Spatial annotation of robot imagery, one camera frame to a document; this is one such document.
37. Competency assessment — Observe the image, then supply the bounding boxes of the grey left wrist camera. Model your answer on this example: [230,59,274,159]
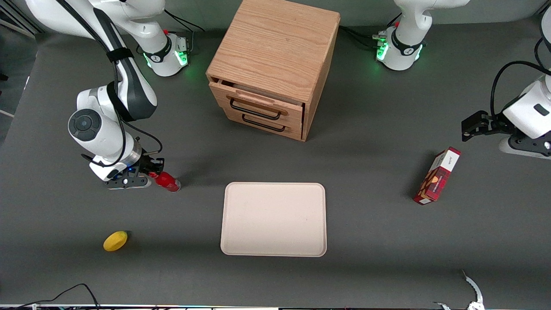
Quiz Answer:
[499,136,551,160]

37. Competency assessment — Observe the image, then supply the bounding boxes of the looped black table cable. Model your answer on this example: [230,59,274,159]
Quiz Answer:
[0,283,100,310]

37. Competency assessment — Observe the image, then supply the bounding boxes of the black base cables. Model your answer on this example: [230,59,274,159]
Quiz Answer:
[164,9,205,52]
[338,12,403,49]

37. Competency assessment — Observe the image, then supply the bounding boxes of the wooden drawer front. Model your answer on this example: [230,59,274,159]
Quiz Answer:
[208,79,306,130]
[222,108,303,141]

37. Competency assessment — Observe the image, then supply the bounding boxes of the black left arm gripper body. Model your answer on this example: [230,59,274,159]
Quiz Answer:
[485,112,518,138]

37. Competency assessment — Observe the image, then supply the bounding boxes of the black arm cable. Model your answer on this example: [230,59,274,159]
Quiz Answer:
[55,0,163,168]
[491,37,551,119]

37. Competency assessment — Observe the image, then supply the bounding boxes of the cream plastic tray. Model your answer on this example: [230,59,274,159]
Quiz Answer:
[220,182,328,257]

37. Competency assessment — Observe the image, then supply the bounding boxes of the wooden drawer cabinet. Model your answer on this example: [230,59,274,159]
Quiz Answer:
[205,0,341,142]

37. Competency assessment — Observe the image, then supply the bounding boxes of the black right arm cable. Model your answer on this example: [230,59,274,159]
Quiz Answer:
[55,0,163,168]

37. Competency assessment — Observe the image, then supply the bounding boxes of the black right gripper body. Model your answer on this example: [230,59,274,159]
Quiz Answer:
[137,155,165,175]

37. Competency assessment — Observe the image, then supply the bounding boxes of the black drawer handle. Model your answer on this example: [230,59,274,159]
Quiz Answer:
[241,114,287,133]
[229,98,283,121]

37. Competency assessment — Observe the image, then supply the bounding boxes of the black right base cables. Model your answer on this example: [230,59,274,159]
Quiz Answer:
[164,9,205,52]

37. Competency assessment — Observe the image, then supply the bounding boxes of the red coke bottle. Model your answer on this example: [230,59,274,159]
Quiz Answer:
[149,171,182,192]

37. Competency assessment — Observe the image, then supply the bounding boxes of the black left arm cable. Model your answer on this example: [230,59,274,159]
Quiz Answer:
[491,37,551,119]

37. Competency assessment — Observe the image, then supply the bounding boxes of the red snack box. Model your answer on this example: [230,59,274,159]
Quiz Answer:
[413,146,461,206]

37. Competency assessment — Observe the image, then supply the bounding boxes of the black left base cables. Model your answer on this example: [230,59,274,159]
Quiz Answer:
[338,12,403,49]

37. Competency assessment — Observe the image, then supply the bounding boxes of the yellow toy fruit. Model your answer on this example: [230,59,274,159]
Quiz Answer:
[103,231,129,252]

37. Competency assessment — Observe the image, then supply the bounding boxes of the white curved plastic strip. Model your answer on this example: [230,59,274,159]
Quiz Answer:
[433,270,485,310]

